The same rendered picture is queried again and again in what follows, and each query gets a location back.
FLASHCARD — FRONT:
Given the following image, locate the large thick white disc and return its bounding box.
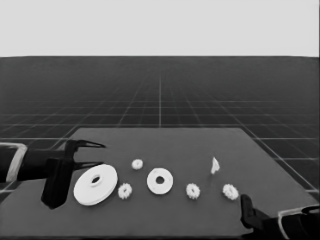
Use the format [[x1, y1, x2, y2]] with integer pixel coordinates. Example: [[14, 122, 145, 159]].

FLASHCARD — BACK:
[[73, 163, 119, 207]]

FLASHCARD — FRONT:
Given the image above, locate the small white toothed gear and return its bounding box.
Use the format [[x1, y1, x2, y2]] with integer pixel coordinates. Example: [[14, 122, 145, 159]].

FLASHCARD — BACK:
[[185, 182, 202, 201], [222, 183, 240, 202], [117, 182, 134, 201], [130, 158, 144, 171]]

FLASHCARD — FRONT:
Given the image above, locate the white round carrier with pins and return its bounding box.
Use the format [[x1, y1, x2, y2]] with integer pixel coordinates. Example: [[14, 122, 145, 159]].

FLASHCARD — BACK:
[[146, 167, 174, 195]]

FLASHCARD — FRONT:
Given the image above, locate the small white T-shaped piece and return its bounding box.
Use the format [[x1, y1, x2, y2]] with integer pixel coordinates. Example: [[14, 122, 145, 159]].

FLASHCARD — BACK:
[[210, 156, 221, 176]]

